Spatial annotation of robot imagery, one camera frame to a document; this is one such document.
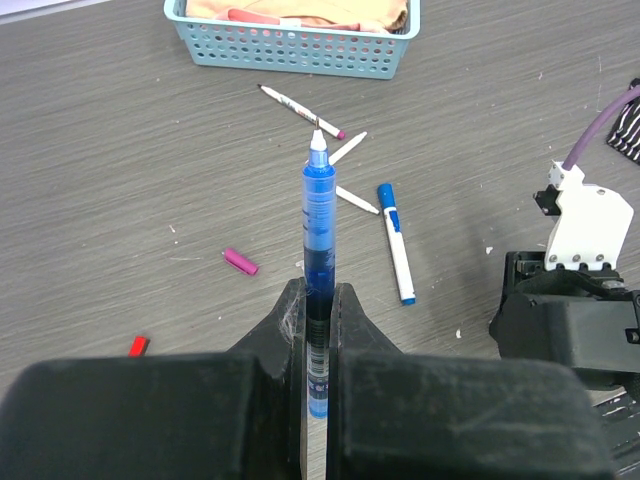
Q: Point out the peach folded towel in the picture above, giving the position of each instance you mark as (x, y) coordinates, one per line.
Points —
(372, 16)

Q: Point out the purple pen cap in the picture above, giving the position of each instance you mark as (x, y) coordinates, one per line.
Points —
(240, 262)

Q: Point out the red cap lower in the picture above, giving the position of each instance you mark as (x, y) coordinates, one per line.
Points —
(139, 346)

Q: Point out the white pen with clear cap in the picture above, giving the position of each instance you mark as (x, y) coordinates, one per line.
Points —
(356, 200)

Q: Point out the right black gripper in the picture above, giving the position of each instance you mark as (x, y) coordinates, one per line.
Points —
(586, 320)

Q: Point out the white pen red tip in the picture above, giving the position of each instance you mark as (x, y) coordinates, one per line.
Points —
(346, 148)

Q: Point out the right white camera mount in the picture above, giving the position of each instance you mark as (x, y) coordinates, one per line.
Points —
(590, 222)

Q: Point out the blue gel pen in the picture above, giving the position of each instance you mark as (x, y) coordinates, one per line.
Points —
(319, 228)

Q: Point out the black white striped cloth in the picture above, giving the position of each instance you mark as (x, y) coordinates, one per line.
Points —
(624, 133)

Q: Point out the blue plastic basket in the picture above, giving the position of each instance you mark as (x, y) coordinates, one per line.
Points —
(292, 49)

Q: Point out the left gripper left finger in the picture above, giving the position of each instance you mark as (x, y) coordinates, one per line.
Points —
(237, 414)

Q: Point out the white pen upper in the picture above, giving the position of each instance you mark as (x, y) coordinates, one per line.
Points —
(303, 112)

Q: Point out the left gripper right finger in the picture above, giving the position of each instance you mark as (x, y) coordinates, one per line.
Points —
(404, 416)

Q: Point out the white marker blue print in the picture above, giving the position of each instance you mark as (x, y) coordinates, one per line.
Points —
(396, 243)

